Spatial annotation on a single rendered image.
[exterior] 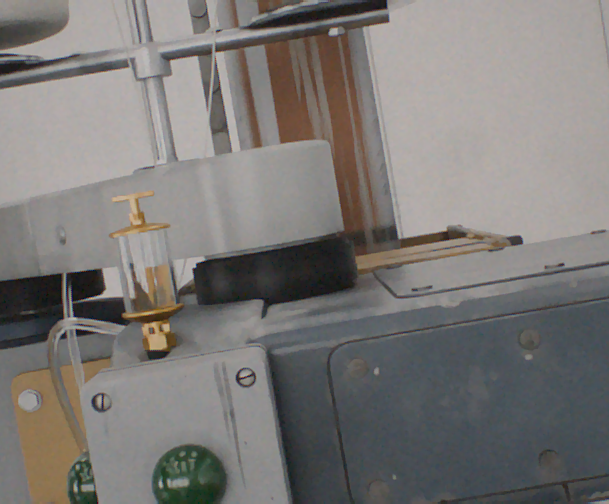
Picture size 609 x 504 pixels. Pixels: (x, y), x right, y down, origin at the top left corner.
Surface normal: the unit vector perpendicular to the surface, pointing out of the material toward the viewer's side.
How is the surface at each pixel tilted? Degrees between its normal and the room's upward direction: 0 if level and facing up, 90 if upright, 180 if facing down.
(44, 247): 90
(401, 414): 90
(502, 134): 90
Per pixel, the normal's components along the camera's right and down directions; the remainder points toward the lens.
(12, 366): 0.00, 0.05
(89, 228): -0.76, 0.17
